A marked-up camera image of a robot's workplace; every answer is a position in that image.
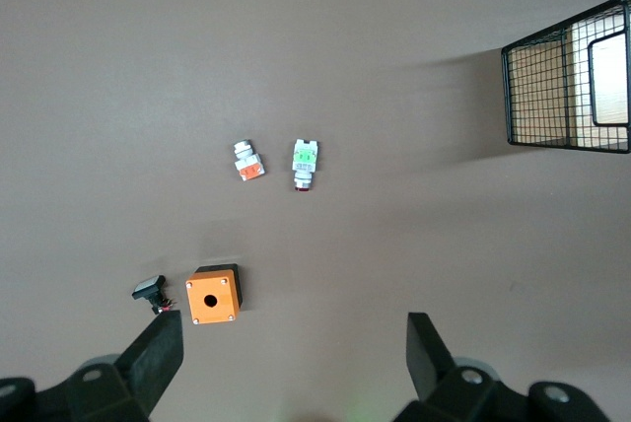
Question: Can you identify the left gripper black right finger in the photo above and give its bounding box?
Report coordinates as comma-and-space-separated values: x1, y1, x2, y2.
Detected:
393, 312, 612, 422

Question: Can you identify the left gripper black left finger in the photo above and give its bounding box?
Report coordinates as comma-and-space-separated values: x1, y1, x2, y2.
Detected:
0, 311, 184, 422

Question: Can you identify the red push button green block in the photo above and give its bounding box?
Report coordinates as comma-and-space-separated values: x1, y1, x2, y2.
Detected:
290, 138, 320, 193

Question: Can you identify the black square push button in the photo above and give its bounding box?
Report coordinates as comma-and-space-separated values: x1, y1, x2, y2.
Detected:
131, 274, 175, 316

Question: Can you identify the push button orange block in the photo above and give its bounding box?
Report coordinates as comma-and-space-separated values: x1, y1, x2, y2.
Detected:
233, 139, 266, 182

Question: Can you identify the orange box with round hole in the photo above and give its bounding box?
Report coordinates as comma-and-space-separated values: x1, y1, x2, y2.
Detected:
184, 262, 244, 326

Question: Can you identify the brown table mat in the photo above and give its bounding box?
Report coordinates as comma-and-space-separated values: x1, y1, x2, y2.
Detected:
0, 0, 631, 422

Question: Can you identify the black wire basket wooden base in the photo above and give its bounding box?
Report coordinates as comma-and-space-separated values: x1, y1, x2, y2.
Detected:
501, 0, 631, 154

